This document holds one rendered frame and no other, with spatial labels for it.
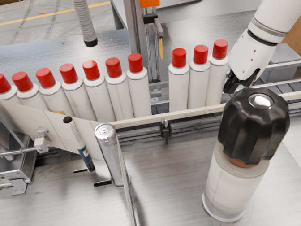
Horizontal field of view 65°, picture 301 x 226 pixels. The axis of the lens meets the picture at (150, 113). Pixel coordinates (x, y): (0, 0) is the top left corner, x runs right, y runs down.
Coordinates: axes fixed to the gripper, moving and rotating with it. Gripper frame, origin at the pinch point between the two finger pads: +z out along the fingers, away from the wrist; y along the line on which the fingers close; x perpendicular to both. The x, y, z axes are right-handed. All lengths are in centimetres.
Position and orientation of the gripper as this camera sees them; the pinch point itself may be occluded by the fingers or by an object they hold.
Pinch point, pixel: (230, 86)
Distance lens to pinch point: 69.7
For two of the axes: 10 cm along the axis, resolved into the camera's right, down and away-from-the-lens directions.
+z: -2.7, 6.9, 6.7
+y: 1.5, 7.1, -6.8
